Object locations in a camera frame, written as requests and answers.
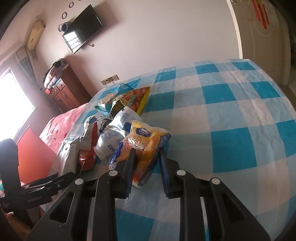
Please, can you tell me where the yellow tissue pack wrapper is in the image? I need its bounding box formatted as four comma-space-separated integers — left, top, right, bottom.
109, 120, 171, 187

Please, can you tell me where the blue rabbit snack bag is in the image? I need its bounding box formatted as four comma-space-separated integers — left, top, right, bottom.
94, 83, 134, 113

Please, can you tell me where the patterned curtain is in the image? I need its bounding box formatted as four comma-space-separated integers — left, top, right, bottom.
14, 47, 42, 91

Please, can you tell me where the white air conditioner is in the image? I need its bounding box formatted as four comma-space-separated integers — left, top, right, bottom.
27, 20, 46, 51

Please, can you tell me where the brown wooden cabinet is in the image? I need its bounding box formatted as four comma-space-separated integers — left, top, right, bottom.
46, 66, 91, 113

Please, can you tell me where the yellow red snack bag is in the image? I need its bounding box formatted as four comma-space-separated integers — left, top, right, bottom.
109, 86, 151, 119

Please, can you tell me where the white blue plastic wrapper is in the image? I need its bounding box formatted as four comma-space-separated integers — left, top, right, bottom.
94, 106, 141, 160

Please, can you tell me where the blue white checkered cloth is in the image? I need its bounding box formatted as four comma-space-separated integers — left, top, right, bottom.
128, 59, 295, 240

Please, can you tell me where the red chip bag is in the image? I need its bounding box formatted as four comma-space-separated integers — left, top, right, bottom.
79, 122, 98, 171

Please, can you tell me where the window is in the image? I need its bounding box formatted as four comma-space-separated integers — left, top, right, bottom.
0, 68, 36, 140

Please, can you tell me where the white door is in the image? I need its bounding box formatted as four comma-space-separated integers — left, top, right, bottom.
227, 0, 291, 85

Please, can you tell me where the folded blankets pile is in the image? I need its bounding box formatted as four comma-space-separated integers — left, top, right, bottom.
43, 58, 69, 89

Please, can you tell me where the blue wall ornament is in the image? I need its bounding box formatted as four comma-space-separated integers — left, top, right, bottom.
58, 22, 72, 32

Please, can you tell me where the wall power outlet strip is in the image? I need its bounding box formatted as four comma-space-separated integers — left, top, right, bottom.
101, 74, 119, 86

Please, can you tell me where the red door decoration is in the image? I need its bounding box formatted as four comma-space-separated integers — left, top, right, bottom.
251, 0, 270, 30

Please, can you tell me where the pink printed bed sheet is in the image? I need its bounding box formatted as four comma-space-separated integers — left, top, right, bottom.
39, 104, 87, 153

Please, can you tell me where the black wall television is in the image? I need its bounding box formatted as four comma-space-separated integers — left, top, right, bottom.
62, 4, 104, 54

